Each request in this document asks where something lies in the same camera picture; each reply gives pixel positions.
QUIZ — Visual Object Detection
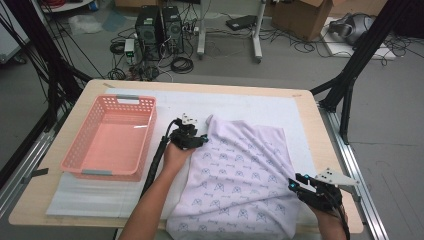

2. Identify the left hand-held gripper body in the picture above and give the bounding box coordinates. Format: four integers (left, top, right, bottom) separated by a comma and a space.
169, 113, 200, 150

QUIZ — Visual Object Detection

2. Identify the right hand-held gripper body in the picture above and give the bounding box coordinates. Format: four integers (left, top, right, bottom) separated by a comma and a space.
297, 168, 361, 212

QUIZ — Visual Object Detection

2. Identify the lilac patterned towel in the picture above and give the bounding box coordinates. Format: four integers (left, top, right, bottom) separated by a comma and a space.
165, 114, 303, 240

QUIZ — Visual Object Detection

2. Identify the pink plastic basket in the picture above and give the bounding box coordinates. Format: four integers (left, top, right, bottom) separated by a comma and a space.
60, 94, 158, 183

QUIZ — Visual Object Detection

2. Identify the person's right hand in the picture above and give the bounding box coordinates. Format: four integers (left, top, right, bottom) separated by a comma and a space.
307, 205, 349, 233

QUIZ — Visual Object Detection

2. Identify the person's left hand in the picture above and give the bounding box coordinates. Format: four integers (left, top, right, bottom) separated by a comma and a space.
162, 143, 196, 175

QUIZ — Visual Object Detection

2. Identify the white grid mat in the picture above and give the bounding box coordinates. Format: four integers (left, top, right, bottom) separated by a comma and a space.
99, 87, 332, 225

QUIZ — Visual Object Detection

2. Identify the wooden table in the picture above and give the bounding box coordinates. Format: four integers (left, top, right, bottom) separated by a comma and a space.
8, 78, 364, 234

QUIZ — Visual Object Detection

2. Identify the white metal stand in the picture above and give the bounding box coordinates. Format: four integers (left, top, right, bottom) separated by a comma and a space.
196, 0, 268, 64

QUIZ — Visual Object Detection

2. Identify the white adapter box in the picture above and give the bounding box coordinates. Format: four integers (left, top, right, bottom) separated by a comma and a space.
123, 38, 136, 65

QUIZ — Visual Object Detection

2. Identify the black computer tower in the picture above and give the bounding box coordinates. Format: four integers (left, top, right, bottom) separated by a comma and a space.
161, 5, 185, 55
134, 5, 163, 61

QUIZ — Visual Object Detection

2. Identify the black flat device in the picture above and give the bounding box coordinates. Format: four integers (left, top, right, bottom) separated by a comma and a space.
225, 14, 258, 32

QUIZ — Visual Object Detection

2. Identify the white floor board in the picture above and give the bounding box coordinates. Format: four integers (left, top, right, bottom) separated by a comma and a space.
321, 16, 398, 61

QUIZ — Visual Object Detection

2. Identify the clear plastic bag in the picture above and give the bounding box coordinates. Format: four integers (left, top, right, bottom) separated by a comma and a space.
68, 13, 103, 36

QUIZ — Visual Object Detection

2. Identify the brown cardboard box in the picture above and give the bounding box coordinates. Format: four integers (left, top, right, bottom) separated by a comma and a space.
271, 0, 334, 42

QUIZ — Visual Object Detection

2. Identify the grey headset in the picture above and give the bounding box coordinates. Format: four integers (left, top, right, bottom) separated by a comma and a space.
328, 12, 376, 46

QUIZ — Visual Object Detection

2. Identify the white round table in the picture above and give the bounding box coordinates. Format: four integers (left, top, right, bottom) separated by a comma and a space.
39, 0, 95, 14

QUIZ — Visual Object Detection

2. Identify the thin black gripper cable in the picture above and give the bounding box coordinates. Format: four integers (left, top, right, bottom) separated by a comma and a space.
329, 193, 351, 240

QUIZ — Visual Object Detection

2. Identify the grey metal bracket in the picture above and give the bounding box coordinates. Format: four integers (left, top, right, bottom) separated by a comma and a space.
22, 168, 50, 184
346, 185, 363, 203

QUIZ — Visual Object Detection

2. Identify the thick black sleeved cable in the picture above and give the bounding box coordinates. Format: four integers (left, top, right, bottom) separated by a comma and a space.
139, 118, 183, 200

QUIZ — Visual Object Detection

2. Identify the aluminium rail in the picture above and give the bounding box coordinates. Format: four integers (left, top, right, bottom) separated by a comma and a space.
318, 103, 390, 240
0, 109, 68, 218

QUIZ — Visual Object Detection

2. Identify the coiled black cable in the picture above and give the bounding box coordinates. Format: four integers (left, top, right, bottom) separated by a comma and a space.
170, 56, 195, 75

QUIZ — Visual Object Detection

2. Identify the tangle of black floor cables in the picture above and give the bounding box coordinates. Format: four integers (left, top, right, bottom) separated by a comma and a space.
263, 24, 424, 63

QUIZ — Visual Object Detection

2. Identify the black frame post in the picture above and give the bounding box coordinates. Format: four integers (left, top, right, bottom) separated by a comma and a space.
4, 0, 93, 132
309, 0, 415, 146

